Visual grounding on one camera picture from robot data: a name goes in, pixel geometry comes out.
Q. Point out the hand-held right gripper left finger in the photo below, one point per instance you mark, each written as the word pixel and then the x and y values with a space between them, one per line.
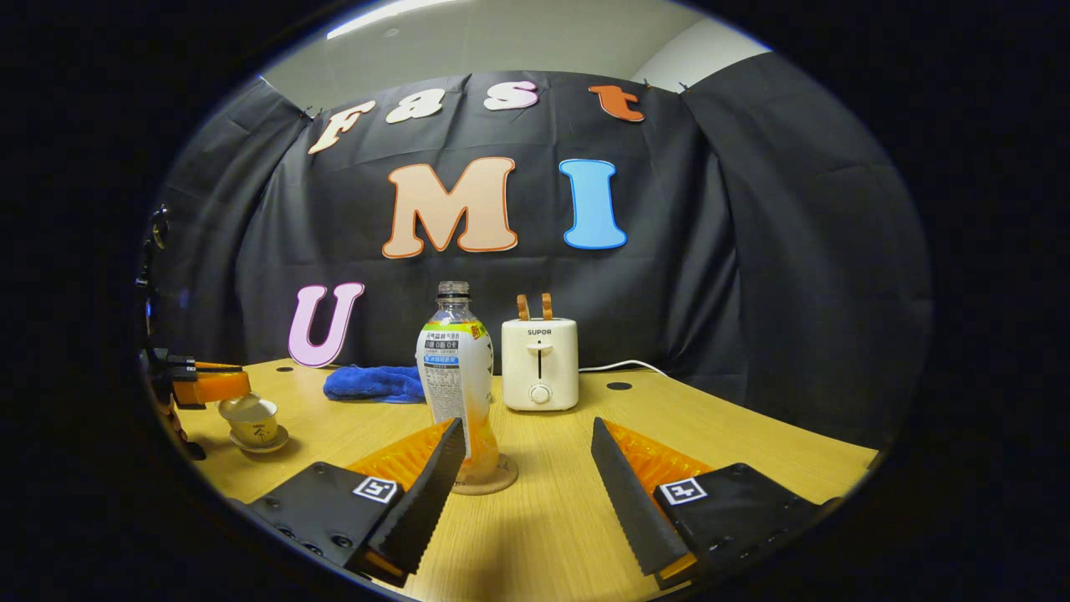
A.
pixel 426 502

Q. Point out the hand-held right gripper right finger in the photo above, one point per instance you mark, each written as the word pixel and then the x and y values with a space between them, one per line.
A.
pixel 634 510

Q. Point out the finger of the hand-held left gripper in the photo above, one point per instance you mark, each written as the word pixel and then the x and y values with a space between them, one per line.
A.
pixel 184 365
pixel 188 393

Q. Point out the round cork coaster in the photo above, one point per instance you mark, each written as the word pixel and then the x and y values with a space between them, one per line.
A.
pixel 501 481

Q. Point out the cream ceramic teacup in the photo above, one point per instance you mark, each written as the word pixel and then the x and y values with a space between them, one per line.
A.
pixel 257 431

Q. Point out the clear labelled water bottle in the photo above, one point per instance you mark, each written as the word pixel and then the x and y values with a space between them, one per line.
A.
pixel 456 376

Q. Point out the cream ceramic saucer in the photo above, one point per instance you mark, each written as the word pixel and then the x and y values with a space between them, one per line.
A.
pixel 280 441

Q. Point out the blue towel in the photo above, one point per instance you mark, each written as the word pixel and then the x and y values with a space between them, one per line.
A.
pixel 372 385

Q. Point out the cream toaster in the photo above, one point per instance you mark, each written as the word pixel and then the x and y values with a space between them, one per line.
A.
pixel 539 364

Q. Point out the toast slice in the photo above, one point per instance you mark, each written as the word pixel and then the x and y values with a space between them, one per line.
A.
pixel 523 308
pixel 547 307

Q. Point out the black backdrop cloth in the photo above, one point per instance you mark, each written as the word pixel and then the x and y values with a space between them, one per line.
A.
pixel 752 251

